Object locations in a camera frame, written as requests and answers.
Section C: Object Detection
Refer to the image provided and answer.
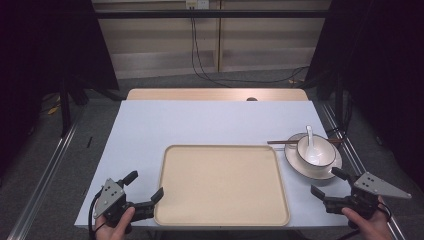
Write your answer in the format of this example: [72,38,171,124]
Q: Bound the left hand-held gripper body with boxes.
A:
[92,178,156,234]

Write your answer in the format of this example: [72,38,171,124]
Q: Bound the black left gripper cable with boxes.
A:
[87,191,103,240]

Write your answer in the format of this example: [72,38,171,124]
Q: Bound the black curtain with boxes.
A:
[0,0,120,174]
[303,0,424,183]

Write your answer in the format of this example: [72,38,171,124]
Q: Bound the person's right hand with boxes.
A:
[341,195,395,240]

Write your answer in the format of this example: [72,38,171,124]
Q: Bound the pale blue table mat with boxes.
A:
[74,99,355,231]

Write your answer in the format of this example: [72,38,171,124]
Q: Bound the white wall socket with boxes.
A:
[185,0,211,10]

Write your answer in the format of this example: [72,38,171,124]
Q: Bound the beige rectangular tray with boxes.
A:
[153,144,291,228]

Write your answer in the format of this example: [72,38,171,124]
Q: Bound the white plate with dark rim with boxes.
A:
[284,132,344,181]

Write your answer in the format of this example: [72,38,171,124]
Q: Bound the white ceramic spoon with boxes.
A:
[304,125,322,166]

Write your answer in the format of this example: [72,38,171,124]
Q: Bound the metal floor rail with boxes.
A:
[319,101,407,240]
[6,106,85,240]

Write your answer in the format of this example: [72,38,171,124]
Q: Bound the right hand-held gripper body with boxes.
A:
[322,171,413,222]

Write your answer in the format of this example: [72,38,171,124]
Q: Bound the white bowl with dark rim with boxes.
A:
[295,134,338,170]

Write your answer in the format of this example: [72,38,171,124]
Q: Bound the brown chopstick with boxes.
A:
[266,139,344,146]

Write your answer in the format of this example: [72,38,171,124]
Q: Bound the black horizontal bar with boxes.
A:
[94,9,332,20]

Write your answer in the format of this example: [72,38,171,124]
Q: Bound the black power cable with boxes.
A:
[189,8,232,89]
[193,39,311,85]

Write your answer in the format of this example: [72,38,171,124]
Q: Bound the person's left hand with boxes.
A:
[94,206,137,240]

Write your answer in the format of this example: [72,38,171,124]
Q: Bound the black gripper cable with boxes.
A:
[87,191,103,240]
[377,201,393,223]

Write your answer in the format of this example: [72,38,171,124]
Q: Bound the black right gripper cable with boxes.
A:
[377,201,393,223]

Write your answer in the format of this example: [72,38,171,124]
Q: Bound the black metal stand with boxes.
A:
[59,78,73,138]

